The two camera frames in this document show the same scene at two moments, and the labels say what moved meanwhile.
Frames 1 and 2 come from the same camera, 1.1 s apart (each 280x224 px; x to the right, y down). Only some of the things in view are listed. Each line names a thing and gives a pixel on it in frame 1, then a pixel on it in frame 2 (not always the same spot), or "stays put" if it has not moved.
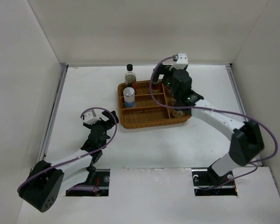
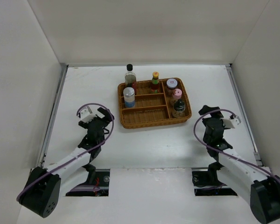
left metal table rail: x=64 y=67 stays put
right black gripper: x=162 y=69 to x=217 y=114
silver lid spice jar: x=129 y=94 stays put
